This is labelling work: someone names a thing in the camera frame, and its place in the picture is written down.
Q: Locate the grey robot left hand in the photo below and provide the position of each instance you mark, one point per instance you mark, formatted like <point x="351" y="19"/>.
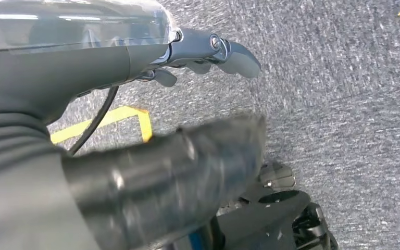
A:
<point x="65" y="69"/>

